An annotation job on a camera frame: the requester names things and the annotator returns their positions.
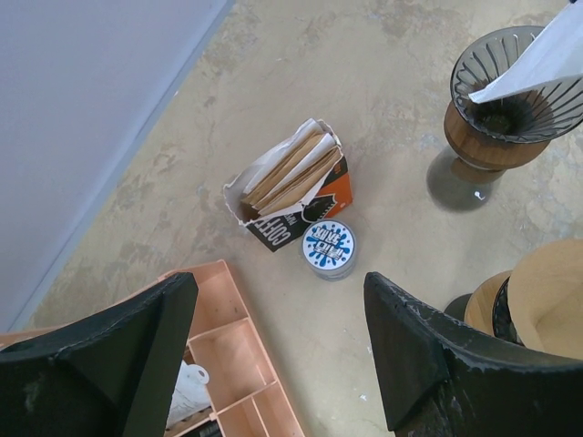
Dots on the orange coffee filter box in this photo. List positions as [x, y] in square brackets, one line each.
[302, 180]

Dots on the brown paper coffee filter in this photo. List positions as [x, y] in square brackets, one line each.
[545, 299]

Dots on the small blue white jar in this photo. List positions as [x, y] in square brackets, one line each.
[329, 247]

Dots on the white paper coffee filter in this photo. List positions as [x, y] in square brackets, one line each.
[556, 53]

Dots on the smoky glass dripper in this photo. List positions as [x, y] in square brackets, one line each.
[523, 114]

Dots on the blue glass dripper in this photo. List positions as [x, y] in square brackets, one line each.
[502, 324]

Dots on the paper packets in organizer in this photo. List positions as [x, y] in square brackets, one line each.
[190, 394]

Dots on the pink plastic desk organizer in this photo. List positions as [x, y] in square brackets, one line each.
[246, 394]

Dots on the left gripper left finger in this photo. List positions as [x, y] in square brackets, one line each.
[110, 374]

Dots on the clear glass carafe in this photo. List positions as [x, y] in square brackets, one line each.
[454, 185]

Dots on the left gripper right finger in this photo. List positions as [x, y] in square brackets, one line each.
[440, 377]

